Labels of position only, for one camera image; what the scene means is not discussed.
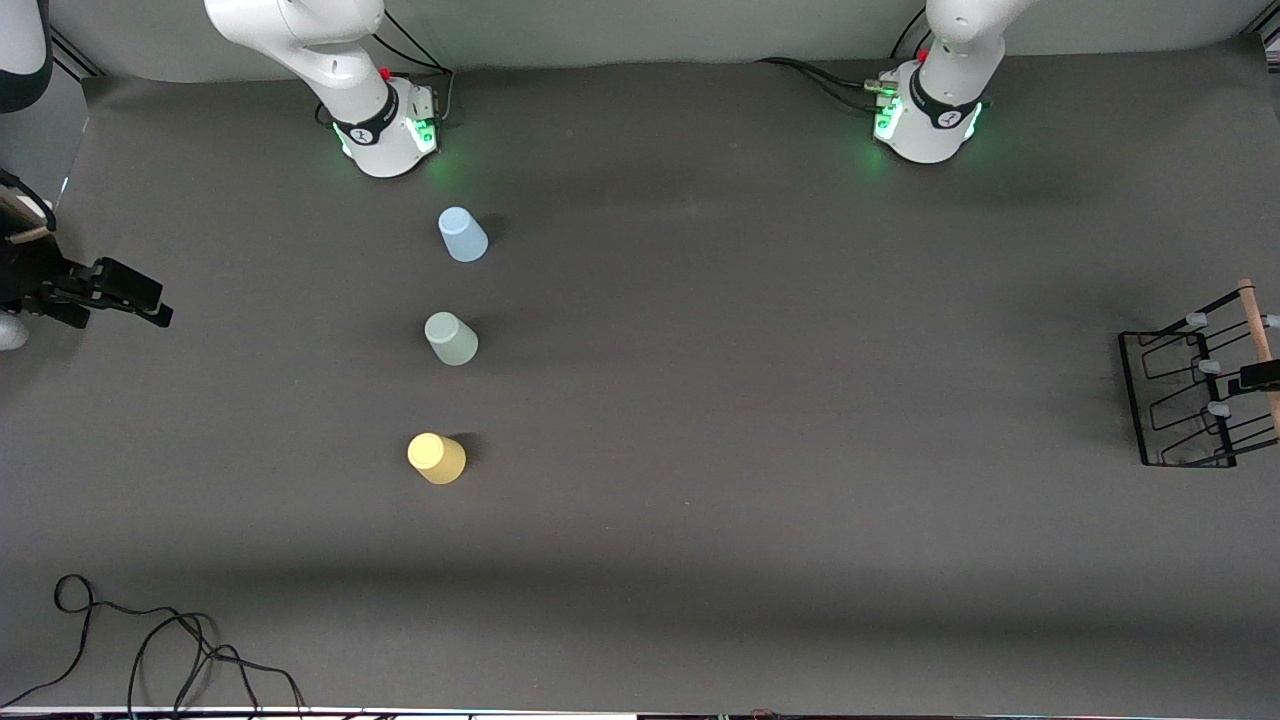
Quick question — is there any black wire cup holder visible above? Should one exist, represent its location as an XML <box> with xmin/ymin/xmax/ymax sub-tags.
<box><xmin>1118</xmin><ymin>280</ymin><xmax>1280</xmax><ymax>469</ymax></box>

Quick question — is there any pale green plastic cup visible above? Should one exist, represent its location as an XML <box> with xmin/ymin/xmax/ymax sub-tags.
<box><xmin>424</xmin><ymin>312</ymin><xmax>479</xmax><ymax>367</ymax></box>

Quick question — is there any yellow plastic cup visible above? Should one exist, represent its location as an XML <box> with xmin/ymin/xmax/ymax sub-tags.
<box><xmin>407</xmin><ymin>432</ymin><xmax>467</xmax><ymax>486</ymax></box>

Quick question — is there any light blue plastic cup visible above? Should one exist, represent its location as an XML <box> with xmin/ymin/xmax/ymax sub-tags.
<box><xmin>438</xmin><ymin>207</ymin><xmax>490</xmax><ymax>263</ymax></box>

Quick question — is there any dark grey table mat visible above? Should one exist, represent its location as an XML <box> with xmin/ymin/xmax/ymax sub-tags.
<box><xmin>0</xmin><ymin>35</ymin><xmax>1280</xmax><ymax>713</ymax></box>

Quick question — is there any black right arm wrist cable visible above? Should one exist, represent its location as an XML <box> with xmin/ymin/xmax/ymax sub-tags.
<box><xmin>0</xmin><ymin>168</ymin><xmax>56</xmax><ymax>236</ymax></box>

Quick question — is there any black metal rail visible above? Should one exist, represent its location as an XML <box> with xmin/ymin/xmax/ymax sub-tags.
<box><xmin>50</xmin><ymin>30</ymin><xmax>106</xmax><ymax>81</ymax></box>

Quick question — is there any loose thin black cable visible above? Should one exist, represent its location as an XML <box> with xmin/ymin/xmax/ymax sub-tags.
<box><xmin>0</xmin><ymin>574</ymin><xmax>306</xmax><ymax>713</ymax></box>

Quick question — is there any black right arm base cable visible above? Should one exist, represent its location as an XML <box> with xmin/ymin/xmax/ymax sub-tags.
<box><xmin>375</xmin><ymin>10</ymin><xmax>456</xmax><ymax>126</ymax></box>

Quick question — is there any black arm base cable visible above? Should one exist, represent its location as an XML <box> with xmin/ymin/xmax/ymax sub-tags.
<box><xmin>375</xmin><ymin>10</ymin><xmax>456</xmax><ymax>126</ymax></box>
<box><xmin>755</xmin><ymin>57</ymin><xmax>891</xmax><ymax>111</ymax></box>

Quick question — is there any black left arm base cable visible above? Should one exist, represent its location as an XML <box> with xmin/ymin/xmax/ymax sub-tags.
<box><xmin>755</xmin><ymin>57</ymin><xmax>891</xmax><ymax>111</ymax></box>

